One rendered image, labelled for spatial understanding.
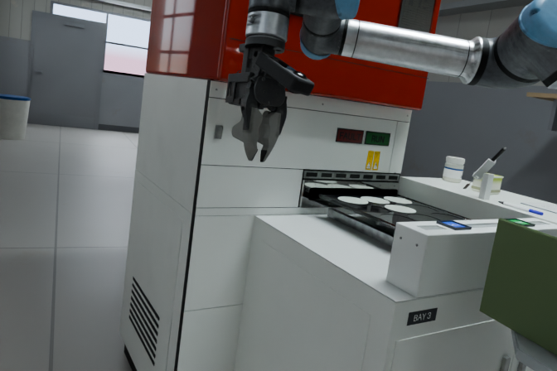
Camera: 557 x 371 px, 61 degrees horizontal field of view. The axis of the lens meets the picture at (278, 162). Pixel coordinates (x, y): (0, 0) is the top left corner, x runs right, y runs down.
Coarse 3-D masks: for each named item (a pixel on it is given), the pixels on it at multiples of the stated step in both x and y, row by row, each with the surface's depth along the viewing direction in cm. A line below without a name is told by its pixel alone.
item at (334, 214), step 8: (328, 208) 160; (328, 216) 160; (336, 216) 157; (344, 216) 153; (352, 224) 150; (360, 224) 147; (368, 224) 145; (368, 232) 143; (376, 232) 140; (384, 232) 139; (384, 240) 137; (392, 240) 135
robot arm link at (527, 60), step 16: (544, 0) 77; (528, 16) 78; (544, 16) 76; (512, 32) 83; (528, 32) 79; (544, 32) 76; (496, 48) 89; (512, 48) 84; (528, 48) 80; (544, 48) 78; (512, 64) 86; (528, 64) 83; (544, 64) 80; (528, 80) 88; (544, 80) 82
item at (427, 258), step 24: (408, 240) 102; (432, 240) 99; (456, 240) 103; (480, 240) 107; (408, 264) 102; (432, 264) 100; (456, 264) 105; (480, 264) 109; (408, 288) 102; (432, 288) 102; (456, 288) 106
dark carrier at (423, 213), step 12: (348, 204) 147; (360, 204) 149; (372, 204) 152; (384, 204) 155; (396, 204) 158; (408, 204) 161; (420, 204) 164; (384, 216) 137; (396, 216) 139; (408, 216) 141; (420, 216) 144; (432, 216) 146; (444, 216) 149; (456, 216) 151
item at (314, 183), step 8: (304, 184) 155; (312, 184) 157; (320, 184) 159; (328, 184) 160; (336, 184) 162; (344, 184) 164; (352, 184) 166; (360, 184) 168; (368, 184) 170; (376, 184) 172; (384, 184) 174; (392, 184) 176; (304, 192) 156; (304, 200) 157; (312, 200) 158; (320, 200) 160
